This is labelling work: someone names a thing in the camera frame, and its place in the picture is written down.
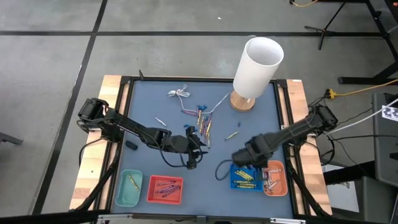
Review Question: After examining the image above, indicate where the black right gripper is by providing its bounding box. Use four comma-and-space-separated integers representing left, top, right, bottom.
231, 135, 271, 170

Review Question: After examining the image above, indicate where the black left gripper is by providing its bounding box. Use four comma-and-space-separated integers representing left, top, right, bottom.
161, 126, 208, 170

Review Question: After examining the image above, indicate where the blue plastic bin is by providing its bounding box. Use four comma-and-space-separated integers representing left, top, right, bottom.
229, 164, 264, 192

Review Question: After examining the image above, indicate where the orange plastic bin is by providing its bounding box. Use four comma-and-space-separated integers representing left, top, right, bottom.
262, 160, 289, 197

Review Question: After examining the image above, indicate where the blue grey table mat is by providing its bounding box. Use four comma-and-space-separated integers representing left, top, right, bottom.
110, 79, 295, 218

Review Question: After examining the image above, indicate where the red plastic bin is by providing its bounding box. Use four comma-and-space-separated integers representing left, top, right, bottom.
146, 174, 184, 205

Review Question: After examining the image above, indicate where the white lamp with wooden base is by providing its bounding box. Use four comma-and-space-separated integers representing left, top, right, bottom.
229, 36, 285, 113

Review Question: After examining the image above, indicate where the teal plastic bin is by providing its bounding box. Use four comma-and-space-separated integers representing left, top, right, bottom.
114, 169, 144, 208

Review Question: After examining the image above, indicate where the black stand base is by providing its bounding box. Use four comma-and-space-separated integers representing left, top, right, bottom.
338, 58, 398, 85

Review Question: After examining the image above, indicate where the grey cart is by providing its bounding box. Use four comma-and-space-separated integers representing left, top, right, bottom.
372, 92, 398, 187

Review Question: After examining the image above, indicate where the black tripod stand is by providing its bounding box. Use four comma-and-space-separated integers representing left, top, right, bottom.
303, 0, 388, 50

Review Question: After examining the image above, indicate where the black white marker tag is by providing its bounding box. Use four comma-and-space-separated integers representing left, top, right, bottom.
381, 105, 398, 122

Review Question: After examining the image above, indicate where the grey floor object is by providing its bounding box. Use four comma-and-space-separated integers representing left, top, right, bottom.
0, 132, 24, 146

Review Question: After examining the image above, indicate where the white lamp power cable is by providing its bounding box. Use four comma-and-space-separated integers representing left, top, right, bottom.
167, 84, 231, 114

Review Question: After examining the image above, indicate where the black cable sleeve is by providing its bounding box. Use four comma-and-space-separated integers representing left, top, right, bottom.
287, 155, 332, 218
74, 149, 121, 212

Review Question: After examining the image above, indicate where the black table frame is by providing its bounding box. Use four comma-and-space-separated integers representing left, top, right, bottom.
95, 75, 310, 220

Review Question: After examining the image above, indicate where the metal camera mount bar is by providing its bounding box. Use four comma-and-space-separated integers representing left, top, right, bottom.
93, 212, 308, 224

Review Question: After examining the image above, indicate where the yellow extension cord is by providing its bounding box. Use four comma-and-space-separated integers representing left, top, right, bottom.
325, 78, 398, 100

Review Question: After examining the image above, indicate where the thick white cable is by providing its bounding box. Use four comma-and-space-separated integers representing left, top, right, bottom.
325, 98, 398, 136

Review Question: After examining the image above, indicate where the thin yellow cable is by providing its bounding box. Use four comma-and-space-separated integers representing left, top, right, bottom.
290, 0, 320, 7

